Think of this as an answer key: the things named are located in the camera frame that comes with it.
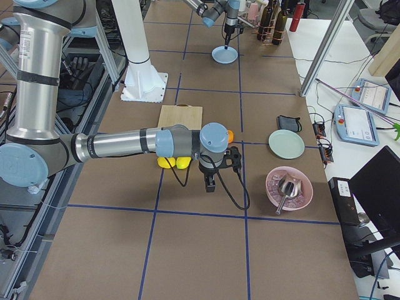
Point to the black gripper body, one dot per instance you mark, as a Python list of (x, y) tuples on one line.
[(207, 172), (229, 31)]

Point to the light blue plate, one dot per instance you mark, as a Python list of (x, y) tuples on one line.
[(224, 55)]

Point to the orange fruit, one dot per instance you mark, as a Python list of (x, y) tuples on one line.
[(230, 136)]

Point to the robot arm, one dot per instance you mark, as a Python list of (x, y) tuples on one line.
[(209, 15), (33, 150)]

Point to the light green plate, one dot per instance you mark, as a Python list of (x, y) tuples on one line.
[(286, 144)]

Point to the yellow lemon near board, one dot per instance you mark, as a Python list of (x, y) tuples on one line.
[(183, 162)]

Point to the yellow lemon outer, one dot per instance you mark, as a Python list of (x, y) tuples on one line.
[(166, 162)]

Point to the dark green wine bottle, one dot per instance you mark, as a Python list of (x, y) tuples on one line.
[(280, 24)]

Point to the wooden cutting board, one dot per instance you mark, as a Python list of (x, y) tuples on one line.
[(189, 116)]

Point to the metal scoop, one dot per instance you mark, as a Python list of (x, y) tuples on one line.
[(288, 187)]

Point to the red thermos bottle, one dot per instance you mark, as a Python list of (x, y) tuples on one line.
[(298, 13)]

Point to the pink bowl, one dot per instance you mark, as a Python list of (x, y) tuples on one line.
[(299, 202)]

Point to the folded grey cloth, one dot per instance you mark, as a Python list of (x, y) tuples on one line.
[(289, 123)]

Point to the black power strip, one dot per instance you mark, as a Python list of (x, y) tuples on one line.
[(324, 145)]

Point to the teach pendant near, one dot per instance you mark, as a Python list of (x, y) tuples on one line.
[(355, 125)]

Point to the teach pendant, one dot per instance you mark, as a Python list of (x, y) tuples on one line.
[(374, 95), (355, 125)]

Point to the teach pendant far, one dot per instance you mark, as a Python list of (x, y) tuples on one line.
[(374, 95)]

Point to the black computer monitor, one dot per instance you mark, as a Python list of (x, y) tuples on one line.
[(376, 188)]

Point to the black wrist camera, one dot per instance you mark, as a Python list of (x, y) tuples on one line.
[(232, 159)]

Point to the copper wire bottle rack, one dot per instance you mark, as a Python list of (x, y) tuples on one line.
[(270, 33)]

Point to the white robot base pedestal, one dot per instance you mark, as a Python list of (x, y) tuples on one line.
[(142, 82)]

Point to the aluminium frame post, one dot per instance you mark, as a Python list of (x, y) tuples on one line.
[(332, 31)]

